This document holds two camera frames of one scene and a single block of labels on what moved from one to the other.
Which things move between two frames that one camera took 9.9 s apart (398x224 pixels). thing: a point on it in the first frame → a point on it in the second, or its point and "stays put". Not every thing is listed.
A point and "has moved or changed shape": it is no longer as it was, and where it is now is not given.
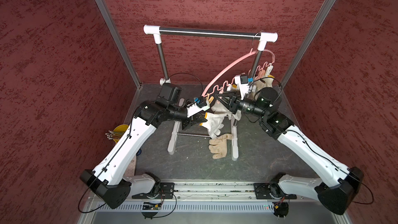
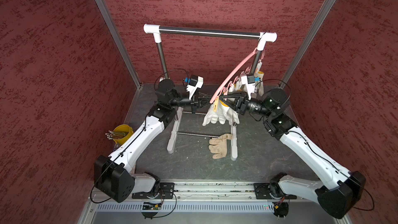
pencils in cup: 112,135 stays put
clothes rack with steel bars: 264,38 stays put
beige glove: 218,146 stays put
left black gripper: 187,122 → 195,100
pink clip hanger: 265,70 → 235,77
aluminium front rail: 220,191 stays put
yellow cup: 121,128 stays put
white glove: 213,123 has moved or changed shape
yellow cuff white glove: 261,83 has moved or changed shape
